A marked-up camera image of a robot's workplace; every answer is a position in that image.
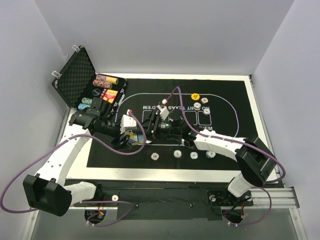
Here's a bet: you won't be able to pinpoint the grey 1 chip stack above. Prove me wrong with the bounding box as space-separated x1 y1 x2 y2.
173 150 182 159

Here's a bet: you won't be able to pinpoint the grey chips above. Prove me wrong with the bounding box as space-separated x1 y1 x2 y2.
193 102 202 111

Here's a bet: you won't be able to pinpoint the blue 5 chip stack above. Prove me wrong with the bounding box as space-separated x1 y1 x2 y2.
190 151 199 160

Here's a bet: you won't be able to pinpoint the red 100 chip stack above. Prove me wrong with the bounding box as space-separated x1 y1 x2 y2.
150 152 160 161

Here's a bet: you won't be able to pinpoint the yellow big blind button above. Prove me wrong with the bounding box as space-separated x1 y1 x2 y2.
191 93 200 101

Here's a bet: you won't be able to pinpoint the red chips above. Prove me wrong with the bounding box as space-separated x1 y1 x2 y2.
200 97 209 105

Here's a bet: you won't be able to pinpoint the blue playing card box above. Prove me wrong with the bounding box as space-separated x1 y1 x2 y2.
125 132 152 148

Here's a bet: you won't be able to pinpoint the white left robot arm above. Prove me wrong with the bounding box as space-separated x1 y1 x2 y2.
23 124 103 217

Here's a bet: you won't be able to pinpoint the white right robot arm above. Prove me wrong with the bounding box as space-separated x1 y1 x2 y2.
144 110 276 205

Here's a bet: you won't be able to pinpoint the teal chip roll lower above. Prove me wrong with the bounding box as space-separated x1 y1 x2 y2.
77 103 90 111

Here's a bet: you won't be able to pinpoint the teal chip roll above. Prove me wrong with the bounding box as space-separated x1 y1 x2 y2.
81 97 93 105
77 103 90 111

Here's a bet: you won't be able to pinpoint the teal chip roll upper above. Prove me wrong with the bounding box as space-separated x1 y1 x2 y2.
81 97 93 105

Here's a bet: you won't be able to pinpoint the black round dealer puck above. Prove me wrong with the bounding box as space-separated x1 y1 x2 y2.
91 88 101 97

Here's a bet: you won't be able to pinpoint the orange card deck box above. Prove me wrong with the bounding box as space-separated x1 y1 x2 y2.
100 88 118 104

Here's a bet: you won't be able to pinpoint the black chip carrying case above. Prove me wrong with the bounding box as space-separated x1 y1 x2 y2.
51 45 127 119

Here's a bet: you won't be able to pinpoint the brown chip roll top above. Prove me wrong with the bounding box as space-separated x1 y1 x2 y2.
95 74 119 85

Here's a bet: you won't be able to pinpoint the black poker table mat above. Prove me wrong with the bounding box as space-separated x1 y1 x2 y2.
87 79 258 171

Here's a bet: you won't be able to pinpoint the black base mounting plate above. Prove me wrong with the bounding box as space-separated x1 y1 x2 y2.
82 182 254 225

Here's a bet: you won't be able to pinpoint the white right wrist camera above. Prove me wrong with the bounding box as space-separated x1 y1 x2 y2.
157 103 170 121

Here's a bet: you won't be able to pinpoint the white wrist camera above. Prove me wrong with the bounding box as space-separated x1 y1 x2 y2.
120 114 137 134
157 103 170 121

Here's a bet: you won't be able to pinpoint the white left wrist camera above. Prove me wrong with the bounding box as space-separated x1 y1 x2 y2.
120 114 137 134

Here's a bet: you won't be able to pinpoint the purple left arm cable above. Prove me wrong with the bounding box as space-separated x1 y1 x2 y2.
0 112 148 228

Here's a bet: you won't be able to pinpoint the aluminium front rail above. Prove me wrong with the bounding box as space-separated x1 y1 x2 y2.
70 187 299 210

